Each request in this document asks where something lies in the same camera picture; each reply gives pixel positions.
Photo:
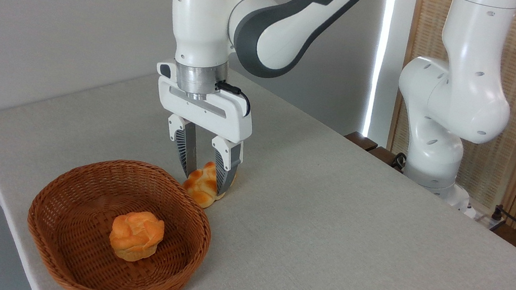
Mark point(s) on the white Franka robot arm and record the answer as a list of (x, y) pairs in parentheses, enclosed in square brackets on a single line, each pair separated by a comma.
[(455, 92)]

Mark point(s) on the braided golden bread loaf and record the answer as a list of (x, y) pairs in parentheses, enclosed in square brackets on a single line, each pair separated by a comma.
[(203, 185)]

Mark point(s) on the round golden bread roll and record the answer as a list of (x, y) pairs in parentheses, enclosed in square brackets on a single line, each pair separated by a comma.
[(136, 237)]

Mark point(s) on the grey tablecloth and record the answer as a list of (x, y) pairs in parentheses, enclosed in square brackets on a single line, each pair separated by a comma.
[(326, 237)]

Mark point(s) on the dark brown wooden block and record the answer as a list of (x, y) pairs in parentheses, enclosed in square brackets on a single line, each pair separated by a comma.
[(365, 143)]

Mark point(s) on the brown wicker basket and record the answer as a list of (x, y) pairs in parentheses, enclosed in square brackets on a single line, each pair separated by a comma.
[(73, 219)]

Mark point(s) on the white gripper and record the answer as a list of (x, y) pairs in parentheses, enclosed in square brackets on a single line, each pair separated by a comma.
[(214, 113)]

